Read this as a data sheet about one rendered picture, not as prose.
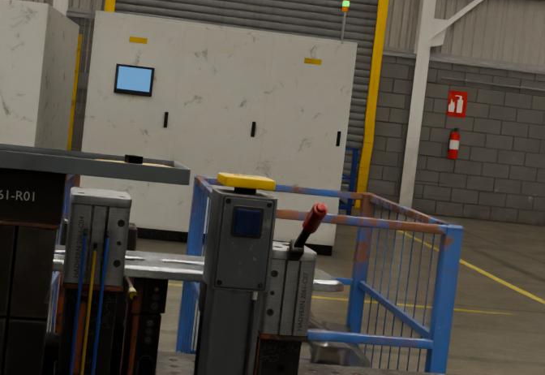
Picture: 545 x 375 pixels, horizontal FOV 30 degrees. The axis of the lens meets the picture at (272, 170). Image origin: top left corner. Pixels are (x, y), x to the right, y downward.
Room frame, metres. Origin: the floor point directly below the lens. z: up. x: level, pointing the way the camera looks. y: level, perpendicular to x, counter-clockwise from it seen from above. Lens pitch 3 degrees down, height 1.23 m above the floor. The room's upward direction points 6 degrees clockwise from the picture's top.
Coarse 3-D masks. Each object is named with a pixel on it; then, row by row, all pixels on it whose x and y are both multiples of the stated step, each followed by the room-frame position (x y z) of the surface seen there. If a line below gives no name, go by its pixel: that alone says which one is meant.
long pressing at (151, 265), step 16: (128, 256) 1.53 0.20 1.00; (144, 256) 1.54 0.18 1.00; (160, 256) 1.56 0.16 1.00; (176, 256) 1.58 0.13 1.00; (192, 256) 1.60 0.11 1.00; (128, 272) 1.42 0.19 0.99; (144, 272) 1.43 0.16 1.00; (160, 272) 1.43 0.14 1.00; (176, 272) 1.43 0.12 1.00; (192, 272) 1.44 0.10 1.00; (320, 272) 1.59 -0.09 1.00; (320, 288) 1.48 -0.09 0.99; (336, 288) 1.49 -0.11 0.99
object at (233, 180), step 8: (224, 176) 1.18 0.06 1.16; (232, 176) 1.18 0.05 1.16; (240, 176) 1.19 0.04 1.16; (248, 176) 1.21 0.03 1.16; (256, 176) 1.23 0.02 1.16; (224, 184) 1.18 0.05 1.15; (232, 184) 1.17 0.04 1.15; (240, 184) 1.18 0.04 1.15; (248, 184) 1.18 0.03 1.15; (256, 184) 1.18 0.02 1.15; (264, 184) 1.18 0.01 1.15; (272, 184) 1.18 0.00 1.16; (240, 192) 1.20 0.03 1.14; (248, 192) 1.20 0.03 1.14
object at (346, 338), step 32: (192, 192) 4.36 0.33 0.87; (320, 192) 4.42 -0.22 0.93; (352, 192) 4.44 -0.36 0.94; (192, 224) 4.31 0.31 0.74; (352, 224) 3.25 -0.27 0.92; (384, 224) 3.27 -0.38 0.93; (416, 224) 3.29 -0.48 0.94; (448, 224) 3.31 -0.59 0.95; (448, 256) 3.30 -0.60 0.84; (192, 288) 3.92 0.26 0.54; (352, 288) 4.44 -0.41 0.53; (416, 288) 3.66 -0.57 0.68; (448, 288) 3.30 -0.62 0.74; (192, 320) 4.32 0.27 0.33; (352, 320) 4.43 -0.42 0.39; (384, 320) 4.01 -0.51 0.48; (416, 320) 3.64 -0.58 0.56; (448, 320) 3.31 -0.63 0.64; (192, 352) 3.78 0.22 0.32; (320, 352) 3.62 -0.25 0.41; (352, 352) 3.96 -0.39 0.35
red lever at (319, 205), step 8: (312, 208) 1.25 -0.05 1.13; (320, 208) 1.24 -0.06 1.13; (312, 216) 1.25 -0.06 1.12; (320, 216) 1.24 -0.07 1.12; (304, 224) 1.28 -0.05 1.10; (312, 224) 1.26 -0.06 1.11; (304, 232) 1.30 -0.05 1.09; (312, 232) 1.28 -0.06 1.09; (296, 240) 1.32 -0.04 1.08; (304, 240) 1.32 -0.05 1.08; (288, 248) 1.34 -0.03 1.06; (296, 248) 1.33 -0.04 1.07; (288, 256) 1.35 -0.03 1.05; (296, 256) 1.34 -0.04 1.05
